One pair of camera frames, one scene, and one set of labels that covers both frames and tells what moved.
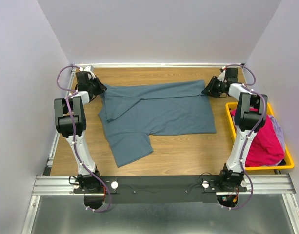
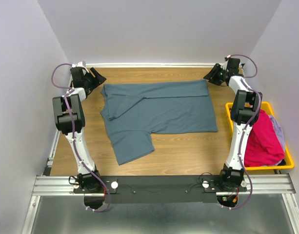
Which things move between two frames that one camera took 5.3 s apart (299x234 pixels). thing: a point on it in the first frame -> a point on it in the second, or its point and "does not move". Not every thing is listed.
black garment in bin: [282, 163] does not move
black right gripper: [208, 89] -> [214, 69]
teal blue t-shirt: [132, 112] does not move
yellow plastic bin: [229, 107] does not move
